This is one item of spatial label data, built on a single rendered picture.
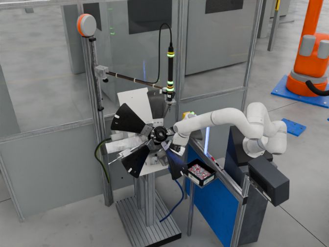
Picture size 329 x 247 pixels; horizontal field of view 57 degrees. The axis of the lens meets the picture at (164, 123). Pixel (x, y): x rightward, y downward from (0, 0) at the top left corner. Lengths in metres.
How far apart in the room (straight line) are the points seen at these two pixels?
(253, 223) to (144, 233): 1.00
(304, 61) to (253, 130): 4.01
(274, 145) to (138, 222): 1.60
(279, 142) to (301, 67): 3.70
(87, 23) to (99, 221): 1.91
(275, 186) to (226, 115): 0.51
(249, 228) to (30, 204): 2.10
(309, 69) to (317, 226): 2.97
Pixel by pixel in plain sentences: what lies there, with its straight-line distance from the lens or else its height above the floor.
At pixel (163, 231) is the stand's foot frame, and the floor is 0.08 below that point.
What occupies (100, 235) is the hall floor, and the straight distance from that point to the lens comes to 3.19.
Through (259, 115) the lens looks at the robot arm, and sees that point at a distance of 1.82.
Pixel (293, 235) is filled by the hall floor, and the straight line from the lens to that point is 3.38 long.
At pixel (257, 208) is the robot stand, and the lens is 2.83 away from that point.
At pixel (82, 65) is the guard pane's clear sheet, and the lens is 2.67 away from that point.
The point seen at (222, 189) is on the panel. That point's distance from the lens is 2.61.
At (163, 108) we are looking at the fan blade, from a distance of 2.31.
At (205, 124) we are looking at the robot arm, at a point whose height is 1.49.
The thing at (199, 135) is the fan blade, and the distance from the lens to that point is 2.39.
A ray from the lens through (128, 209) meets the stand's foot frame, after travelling 3.27.
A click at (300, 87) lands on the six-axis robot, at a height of 0.18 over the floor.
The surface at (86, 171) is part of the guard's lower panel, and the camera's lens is 3.22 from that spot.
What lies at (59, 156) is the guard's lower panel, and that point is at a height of 0.68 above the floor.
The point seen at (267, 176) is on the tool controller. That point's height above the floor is 1.23.
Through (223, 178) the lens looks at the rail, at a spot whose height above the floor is 0.83.
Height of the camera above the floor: 2.50
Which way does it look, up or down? 33 degrees down
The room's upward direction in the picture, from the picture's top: 1 degrees clockwise
